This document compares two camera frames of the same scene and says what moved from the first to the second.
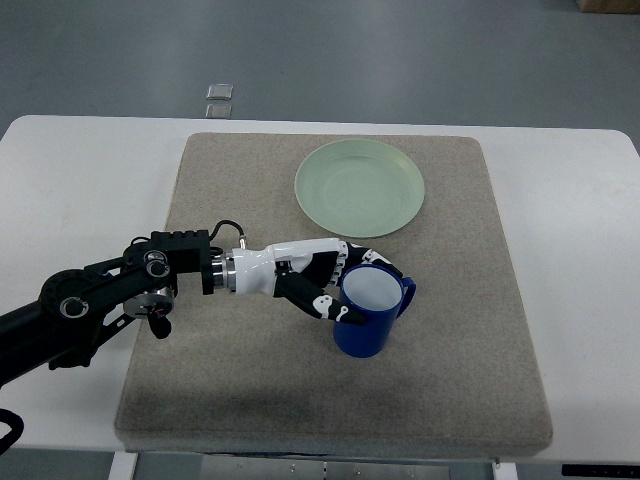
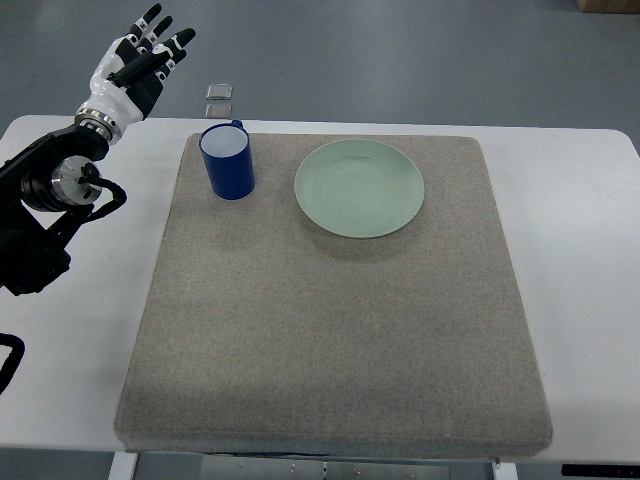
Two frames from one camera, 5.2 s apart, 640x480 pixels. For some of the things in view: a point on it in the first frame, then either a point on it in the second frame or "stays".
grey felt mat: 251,371 stays
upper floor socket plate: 220,91 stays
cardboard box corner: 609,6 stays
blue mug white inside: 382,295 → 228,158
